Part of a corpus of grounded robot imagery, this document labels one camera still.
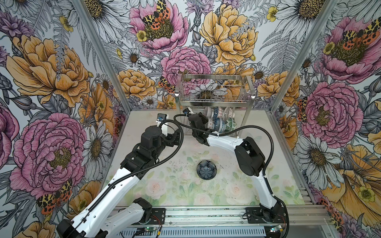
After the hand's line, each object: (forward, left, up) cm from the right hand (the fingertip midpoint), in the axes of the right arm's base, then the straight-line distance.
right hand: (201, 115), depth 96 cm
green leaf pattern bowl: (+1, -20, -12) cm, 23 cm away
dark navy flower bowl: (-29, -2, -16) cm, 33 cm away
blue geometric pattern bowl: (+12, -11, -11) cm, 20 cm away
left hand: (-22, +17, +12) cm, 30 cm away
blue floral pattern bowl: (-4, -11, -5) cm, 13 cm away
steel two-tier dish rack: (+25, +4, -2) cm, 26 cm away
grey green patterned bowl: (+8, -4, -5) cm, 11 cm away
